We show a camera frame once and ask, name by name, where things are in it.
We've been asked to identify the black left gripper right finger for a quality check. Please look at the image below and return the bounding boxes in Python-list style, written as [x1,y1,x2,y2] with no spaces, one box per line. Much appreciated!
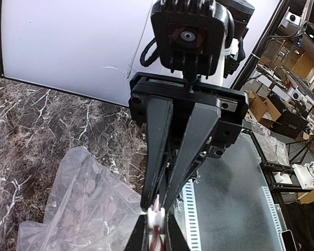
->
[164,214,190,251]

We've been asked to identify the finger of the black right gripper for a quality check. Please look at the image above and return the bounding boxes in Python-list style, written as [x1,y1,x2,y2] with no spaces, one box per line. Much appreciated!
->
[166,103,221,209]
[140,96,173,211]

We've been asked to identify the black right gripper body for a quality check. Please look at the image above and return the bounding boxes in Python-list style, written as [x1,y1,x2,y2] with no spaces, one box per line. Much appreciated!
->
[129,72,249,158]

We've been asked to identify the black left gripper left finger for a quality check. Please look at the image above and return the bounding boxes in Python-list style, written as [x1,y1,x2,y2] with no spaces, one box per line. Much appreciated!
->
[125,215,149,251]

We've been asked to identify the clear dotted zip top bag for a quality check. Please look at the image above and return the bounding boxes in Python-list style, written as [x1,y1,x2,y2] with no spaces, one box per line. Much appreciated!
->
[16,146,165,250]

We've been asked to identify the cardboard boxes in background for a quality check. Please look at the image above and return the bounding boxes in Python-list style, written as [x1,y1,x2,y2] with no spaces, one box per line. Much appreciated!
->
[248,92,282,129]

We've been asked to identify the white slotted cable duct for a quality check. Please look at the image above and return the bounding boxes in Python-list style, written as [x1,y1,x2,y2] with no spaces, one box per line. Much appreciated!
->
[182,179,201,251]

